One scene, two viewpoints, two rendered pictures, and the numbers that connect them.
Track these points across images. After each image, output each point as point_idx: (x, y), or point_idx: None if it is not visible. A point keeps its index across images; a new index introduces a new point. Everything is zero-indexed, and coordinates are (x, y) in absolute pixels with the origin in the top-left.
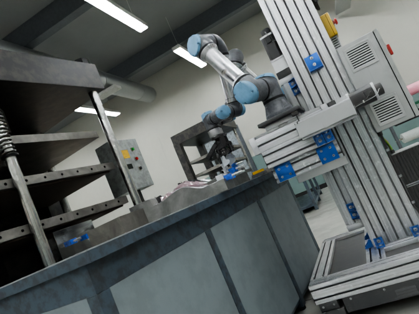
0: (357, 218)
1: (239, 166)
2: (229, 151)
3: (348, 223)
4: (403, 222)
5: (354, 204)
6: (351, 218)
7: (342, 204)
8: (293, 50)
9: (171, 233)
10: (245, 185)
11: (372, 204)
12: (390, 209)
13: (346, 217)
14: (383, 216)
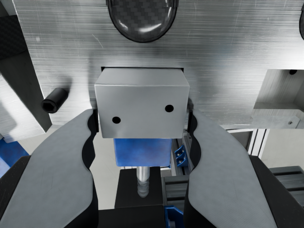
0: (176, 150)
1: (137, 177)
2: None
3: (183, 137)
4: (171, 165)
5: (174, 166)
6: (184, 144)
7: (188, 158)
8: None
9: None
10: None
11: (173, 173)
12: (173, 174)
13: (185, 143)
14: (172, 164)
